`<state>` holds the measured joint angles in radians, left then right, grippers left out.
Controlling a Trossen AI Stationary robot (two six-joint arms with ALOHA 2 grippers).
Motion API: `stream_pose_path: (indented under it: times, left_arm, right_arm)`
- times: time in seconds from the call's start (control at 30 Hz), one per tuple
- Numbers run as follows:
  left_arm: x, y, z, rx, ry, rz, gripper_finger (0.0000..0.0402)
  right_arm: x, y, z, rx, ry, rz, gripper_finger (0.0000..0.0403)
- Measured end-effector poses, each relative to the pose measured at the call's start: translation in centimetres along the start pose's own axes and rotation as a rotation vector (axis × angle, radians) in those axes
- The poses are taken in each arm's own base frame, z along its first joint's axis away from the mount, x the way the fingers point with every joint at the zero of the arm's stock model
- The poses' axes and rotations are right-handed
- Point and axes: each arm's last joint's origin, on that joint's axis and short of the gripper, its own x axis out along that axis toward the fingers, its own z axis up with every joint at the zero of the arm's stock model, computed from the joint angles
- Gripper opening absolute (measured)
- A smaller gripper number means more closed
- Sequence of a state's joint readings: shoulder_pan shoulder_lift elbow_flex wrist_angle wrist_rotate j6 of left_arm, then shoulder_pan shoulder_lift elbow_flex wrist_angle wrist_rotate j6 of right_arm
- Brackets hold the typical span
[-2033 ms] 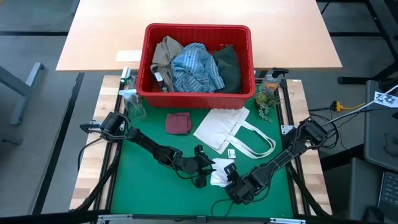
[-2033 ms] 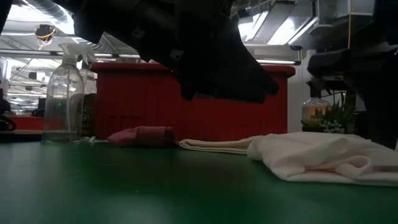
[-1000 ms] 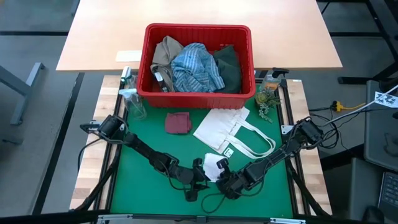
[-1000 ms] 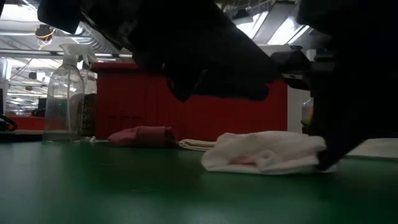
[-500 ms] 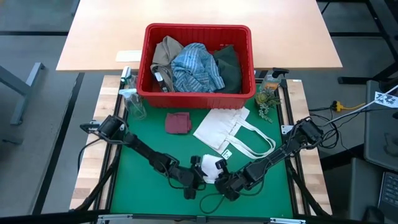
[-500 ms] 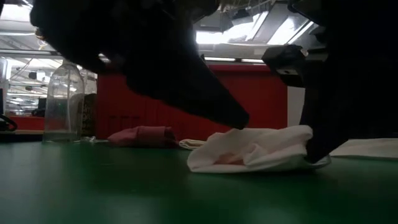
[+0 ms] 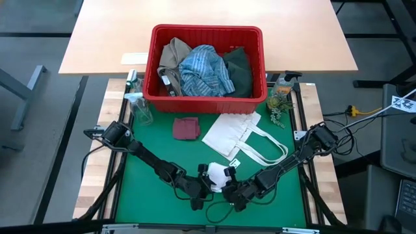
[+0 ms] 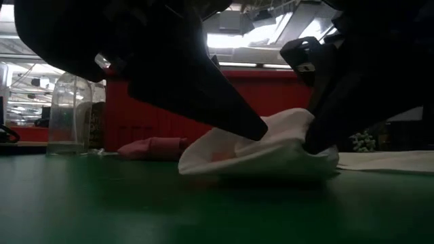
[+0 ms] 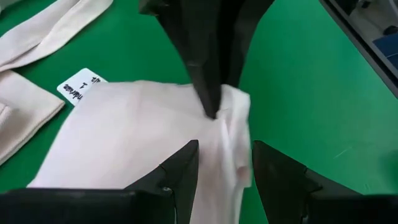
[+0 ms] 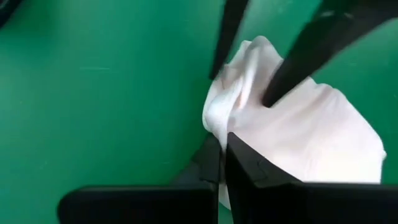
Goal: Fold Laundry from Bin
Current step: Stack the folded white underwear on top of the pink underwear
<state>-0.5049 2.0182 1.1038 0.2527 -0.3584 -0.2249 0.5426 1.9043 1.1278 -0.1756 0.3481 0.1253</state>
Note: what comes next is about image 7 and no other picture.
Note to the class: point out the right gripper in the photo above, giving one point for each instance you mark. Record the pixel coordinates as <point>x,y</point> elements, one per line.
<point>242,193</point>

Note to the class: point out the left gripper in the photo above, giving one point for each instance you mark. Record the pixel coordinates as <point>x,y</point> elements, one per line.
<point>195,188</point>

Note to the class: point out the white garment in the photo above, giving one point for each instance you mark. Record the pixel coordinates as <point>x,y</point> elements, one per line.
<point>219,177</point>

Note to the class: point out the white paper garment tag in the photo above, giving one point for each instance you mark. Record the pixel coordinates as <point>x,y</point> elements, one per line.
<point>234,163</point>

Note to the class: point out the maroon garment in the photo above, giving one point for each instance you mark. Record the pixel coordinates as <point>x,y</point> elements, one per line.
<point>186,128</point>

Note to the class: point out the khaki trousers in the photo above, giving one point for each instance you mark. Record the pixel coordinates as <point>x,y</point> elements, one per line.
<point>174,52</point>

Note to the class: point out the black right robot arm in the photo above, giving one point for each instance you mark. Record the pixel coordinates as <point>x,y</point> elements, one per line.
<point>292,159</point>

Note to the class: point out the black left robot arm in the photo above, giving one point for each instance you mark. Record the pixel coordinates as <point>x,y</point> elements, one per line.
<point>146,156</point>

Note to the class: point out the red plastic laundry bin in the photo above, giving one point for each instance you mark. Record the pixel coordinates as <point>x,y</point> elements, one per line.
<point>201,105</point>

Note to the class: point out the cream canvas tote bag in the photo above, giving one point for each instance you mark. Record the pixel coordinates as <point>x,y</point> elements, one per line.
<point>227,130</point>

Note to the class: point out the clear plastic spray bottle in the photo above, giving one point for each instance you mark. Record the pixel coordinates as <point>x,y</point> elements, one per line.
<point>141,109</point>

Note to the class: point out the small potted succulent plant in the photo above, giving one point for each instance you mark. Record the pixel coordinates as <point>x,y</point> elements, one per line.
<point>278,102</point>

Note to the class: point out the amber spray bottle black trigger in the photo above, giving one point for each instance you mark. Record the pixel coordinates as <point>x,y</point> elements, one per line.
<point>282,85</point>

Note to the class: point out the blue striped shirt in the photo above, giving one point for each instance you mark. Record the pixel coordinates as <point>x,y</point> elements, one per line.
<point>208,71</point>

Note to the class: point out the dark green garment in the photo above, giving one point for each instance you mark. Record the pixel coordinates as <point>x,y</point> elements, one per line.
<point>240,71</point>

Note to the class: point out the white paper sheet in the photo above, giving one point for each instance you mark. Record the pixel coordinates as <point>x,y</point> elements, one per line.
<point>135,58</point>

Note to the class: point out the black computer mouse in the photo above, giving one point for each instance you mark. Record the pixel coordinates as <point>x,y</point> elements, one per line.
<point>390,224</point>

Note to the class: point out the dark grey desk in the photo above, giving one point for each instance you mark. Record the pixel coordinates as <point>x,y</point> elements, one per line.
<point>393,146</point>

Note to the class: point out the black keyboard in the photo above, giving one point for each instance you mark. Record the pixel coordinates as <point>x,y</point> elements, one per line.
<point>408,201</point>

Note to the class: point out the black table base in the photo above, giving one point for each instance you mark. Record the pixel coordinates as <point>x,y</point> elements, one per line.
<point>373,84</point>

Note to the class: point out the light wooden table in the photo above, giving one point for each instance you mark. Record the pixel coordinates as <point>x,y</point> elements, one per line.
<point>113,32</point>

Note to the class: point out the white printed flag tag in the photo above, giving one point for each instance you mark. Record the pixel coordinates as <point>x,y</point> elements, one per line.
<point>403,104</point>

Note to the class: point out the grey metal table leg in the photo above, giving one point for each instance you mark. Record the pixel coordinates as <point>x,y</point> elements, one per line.
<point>29,87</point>

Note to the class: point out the black aluminium table frame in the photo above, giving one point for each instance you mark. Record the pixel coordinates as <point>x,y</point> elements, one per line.
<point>113,201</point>

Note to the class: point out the silver camera mount bar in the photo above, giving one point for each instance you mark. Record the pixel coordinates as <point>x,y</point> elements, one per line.
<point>120,227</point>

